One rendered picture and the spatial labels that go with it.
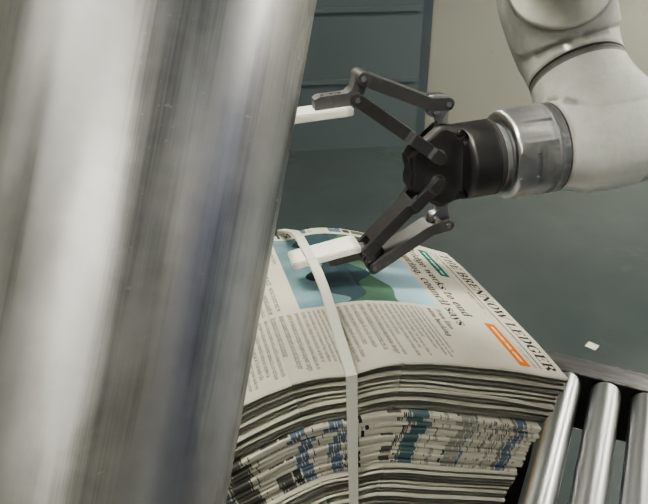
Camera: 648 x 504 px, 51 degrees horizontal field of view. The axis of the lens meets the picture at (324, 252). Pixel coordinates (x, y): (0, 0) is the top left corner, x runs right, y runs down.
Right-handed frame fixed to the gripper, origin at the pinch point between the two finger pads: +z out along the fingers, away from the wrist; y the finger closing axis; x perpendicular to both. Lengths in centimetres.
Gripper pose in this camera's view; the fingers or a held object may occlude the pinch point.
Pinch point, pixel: (294, 187)
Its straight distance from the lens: 64.2
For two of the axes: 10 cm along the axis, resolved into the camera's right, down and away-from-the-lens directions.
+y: 0.8, 8.9, 4.5
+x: -2.2, -4.3, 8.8
